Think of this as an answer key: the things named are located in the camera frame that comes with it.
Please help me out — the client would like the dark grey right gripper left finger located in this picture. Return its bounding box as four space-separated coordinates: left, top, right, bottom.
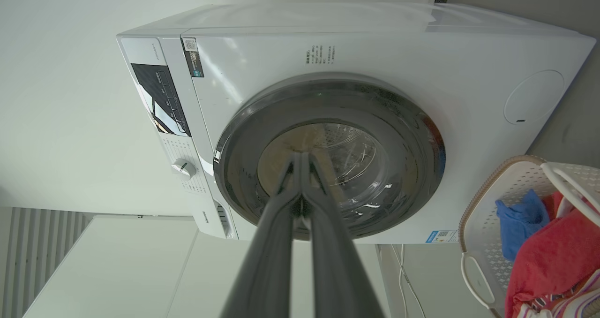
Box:
220 152 303 318

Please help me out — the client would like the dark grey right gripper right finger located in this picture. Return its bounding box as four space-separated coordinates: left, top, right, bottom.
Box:
301 152 386 318

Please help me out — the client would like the dark round glass washer door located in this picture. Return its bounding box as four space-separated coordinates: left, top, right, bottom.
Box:
213 73 446 241

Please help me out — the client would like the white front-load washing machine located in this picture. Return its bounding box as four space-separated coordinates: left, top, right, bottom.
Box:
116 1 597 244

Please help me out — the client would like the white detergent drawer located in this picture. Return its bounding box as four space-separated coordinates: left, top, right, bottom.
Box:
190 187 240 240

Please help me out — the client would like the blue energy label sticker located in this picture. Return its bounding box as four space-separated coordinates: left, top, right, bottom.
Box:
426 230 460 243

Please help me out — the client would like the white washer control knob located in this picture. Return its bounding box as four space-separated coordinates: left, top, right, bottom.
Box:
171 158 197 181

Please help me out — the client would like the white cabinet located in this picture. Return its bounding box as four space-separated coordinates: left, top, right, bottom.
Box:
22 215 392 318

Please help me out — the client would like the white perforated laundry basket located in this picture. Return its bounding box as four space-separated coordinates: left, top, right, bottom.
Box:
458 155 600 318

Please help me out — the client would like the blue garment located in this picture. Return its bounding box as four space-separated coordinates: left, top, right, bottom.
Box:
495 189 550 261

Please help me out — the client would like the black washer control display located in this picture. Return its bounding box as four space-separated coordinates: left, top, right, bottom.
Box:
131 63 191 137

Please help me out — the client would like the black product sticker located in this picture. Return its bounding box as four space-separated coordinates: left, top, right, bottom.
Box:
182 38 205 77

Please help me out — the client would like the white slatted panel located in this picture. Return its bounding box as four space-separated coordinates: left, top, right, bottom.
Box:
0 208 94 318

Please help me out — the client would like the red white striped garment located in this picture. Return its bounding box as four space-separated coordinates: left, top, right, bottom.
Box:
516 269 600 318

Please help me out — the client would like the round white filter cover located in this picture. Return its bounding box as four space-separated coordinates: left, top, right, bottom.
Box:
504 69 565 124

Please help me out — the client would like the thin white cable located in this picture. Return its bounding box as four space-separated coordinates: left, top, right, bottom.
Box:
390 244 427 318

